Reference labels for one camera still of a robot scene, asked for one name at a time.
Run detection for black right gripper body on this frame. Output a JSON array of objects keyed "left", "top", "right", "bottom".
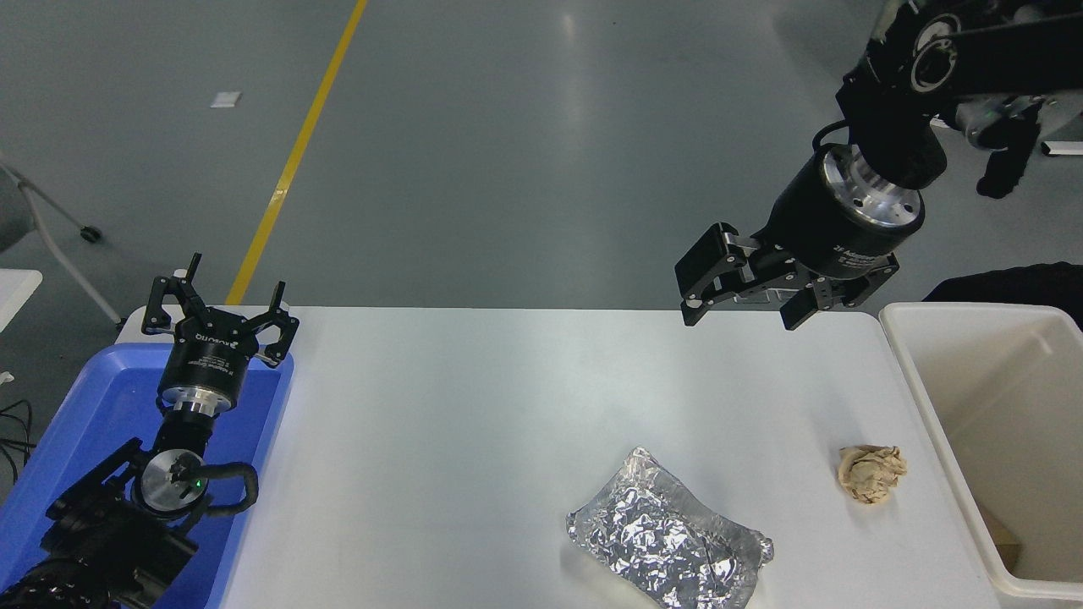
[{"left": 734, "top": 149, "right": 901, "bottom": 305}]

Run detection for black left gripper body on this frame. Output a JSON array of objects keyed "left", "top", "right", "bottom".
[{"left": 158, "top": 307, "right": 260, "bottom": 400}]

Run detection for blue plastic tray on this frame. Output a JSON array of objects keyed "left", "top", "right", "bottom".
[{"left": 0, "top": 343, "right": 295, "bottom": 609}]

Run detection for small white side table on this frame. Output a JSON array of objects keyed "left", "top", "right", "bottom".
[{"left": 0, "top": 270, "right": 43, "bottom": 333}]

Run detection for person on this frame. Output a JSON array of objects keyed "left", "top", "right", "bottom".
[{"left": 922, "top": 262, "right": 1083, "bottom": 331}]

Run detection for crumpled tan paper ball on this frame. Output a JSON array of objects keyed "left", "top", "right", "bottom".
[{"left": 838, "top": 445, "right": 908, "bottom": 505}]

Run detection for large pale plastic bin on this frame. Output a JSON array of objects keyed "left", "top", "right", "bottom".
[{"left": 878, "top": 302, "right": 1083, "bottom": 601}]

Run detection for grey chair frame with caster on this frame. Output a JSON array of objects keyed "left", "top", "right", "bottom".
[{"left": 0, "top": 159, "right": 128, "bottom": 331}]

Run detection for thin black cables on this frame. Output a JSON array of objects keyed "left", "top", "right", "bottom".
[{"left": 0, "top": 400, "right": 36, "bottom": 487}]

